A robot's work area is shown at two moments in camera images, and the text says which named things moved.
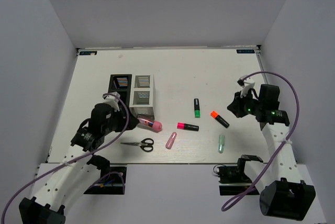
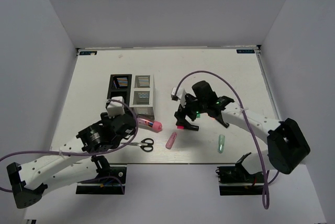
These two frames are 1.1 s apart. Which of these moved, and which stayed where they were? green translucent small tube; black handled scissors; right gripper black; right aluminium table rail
Moved: right gripper black
Stayed: black handled scissors; green translucent small tube; right aluminium table rail
